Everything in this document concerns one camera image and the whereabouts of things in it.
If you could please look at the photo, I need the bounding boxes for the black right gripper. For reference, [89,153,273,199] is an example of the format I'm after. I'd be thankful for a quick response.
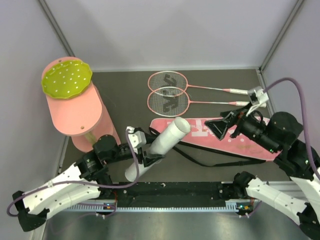
[203,99,277,153]

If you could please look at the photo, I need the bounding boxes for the white shuttlecock tube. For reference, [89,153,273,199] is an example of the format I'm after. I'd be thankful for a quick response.
[124,117,191,183]

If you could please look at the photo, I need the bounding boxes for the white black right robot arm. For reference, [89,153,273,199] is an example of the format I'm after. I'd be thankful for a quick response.
[204,106,320,240]

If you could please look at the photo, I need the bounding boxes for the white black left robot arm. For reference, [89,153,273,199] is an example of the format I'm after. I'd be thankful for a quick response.
[12,127,176,232]

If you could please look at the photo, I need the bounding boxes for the pink sport racket bag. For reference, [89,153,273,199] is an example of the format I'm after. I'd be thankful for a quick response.
[149,117,278,161]

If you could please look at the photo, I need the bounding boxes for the pink racket near bag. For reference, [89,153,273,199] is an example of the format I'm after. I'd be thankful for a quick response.
[147,86,249,118]

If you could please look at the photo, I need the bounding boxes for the pink racket far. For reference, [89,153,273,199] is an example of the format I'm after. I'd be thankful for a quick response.
[147,70,248,95]

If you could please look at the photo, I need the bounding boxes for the pink tiered shelf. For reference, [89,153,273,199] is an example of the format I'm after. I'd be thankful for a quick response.
[41,56,121,153]

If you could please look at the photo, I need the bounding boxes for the green dotted scalloped plate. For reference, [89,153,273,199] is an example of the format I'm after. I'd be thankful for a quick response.
[41,59,93,100]

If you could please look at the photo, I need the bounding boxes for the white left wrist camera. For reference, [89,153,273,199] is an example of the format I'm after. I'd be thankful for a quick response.
[126,126,147,154]

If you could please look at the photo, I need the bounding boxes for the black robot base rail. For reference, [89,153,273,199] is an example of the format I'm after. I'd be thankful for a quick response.
[84,181,253,208]

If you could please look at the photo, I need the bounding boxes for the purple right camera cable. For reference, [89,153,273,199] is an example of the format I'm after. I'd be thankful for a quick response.
[264,77,320,181]

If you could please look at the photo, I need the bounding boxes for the white slotted cable duct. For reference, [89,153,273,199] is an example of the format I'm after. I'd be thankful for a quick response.
[51,201,253,213]

